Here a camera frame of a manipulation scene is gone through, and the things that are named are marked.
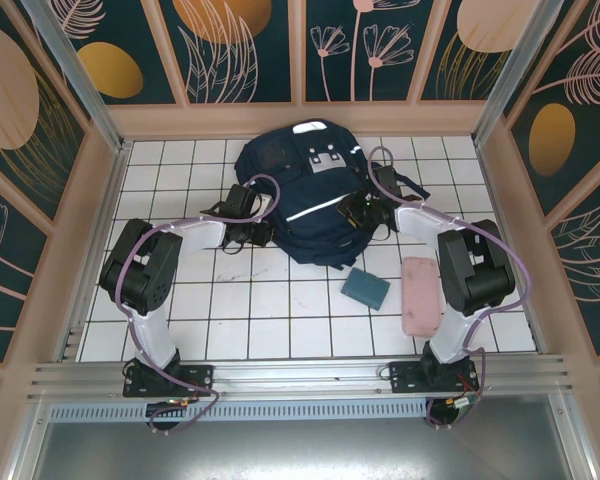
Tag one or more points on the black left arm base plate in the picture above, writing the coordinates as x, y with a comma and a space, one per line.
200, 380

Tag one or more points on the yellow power connector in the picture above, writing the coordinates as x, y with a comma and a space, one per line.
182, 402
461, 401

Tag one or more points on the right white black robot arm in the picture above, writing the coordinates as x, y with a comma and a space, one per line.
475, 270

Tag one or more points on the navy blue backpack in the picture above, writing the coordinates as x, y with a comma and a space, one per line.
310, 230

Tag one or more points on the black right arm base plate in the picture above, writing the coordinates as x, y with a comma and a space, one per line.
405, 380

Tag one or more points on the long aluminium mounting rail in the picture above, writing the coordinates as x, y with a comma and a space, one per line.
300, 377

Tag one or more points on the aluminium frame post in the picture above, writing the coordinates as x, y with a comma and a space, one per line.
519, 75
85, 85

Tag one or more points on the teal notebook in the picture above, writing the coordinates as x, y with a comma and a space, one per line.
366, 289

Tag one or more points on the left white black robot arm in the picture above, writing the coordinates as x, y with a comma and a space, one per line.
200, 237

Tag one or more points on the aluminium side rail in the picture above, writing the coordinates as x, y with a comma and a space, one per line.
74, 345

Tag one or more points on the pink pencil case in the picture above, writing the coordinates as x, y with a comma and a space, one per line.
420, 295

